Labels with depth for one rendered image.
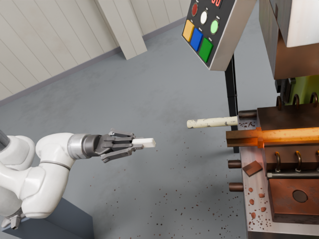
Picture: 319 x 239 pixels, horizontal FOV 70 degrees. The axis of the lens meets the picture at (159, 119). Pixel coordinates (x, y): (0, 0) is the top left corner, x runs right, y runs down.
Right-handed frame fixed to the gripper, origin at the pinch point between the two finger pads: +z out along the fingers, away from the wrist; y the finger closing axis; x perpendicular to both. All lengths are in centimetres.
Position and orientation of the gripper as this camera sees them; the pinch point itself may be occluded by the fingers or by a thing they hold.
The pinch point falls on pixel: (144, 142)
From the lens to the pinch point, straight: 73.7
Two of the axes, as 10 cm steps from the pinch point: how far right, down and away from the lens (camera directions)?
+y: -1.4, 7.7, -6.2
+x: -3.0, -6.3, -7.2
